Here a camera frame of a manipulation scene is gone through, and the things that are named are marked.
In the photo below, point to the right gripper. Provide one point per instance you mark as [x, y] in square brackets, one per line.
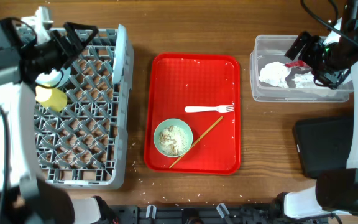
[331, 79]

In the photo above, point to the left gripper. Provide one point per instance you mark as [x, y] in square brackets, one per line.
[79, 45]

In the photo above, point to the red sauce packet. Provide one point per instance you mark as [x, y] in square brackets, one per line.
[298, 64]

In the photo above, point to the white napkin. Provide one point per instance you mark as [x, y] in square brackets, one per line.
[305, 80]
[275, 74]

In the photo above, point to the small light blue bowl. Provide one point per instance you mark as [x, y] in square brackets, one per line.
[54, 78]

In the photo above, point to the large light blue plate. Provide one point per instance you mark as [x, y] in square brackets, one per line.
[119, 54]

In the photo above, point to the yellow plastic cup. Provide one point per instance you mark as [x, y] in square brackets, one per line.
[53, 98]

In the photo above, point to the green bowl with rice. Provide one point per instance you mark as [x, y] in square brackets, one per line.
[173, 138]

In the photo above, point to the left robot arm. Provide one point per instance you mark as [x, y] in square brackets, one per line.
[24, 195]

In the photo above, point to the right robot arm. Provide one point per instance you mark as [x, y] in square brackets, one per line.
[336, 191]

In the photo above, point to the black waste tray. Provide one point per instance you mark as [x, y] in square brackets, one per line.
[323, 143]

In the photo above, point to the grey dishwasher rack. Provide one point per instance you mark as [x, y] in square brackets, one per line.
[85, 144]

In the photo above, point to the clear plastic bin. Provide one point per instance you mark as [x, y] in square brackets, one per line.
[272, 48]

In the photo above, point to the white plastic fork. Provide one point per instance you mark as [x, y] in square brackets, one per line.
[219, 109]

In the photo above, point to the wooden chopstick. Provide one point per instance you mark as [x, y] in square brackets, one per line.
[197, 141]

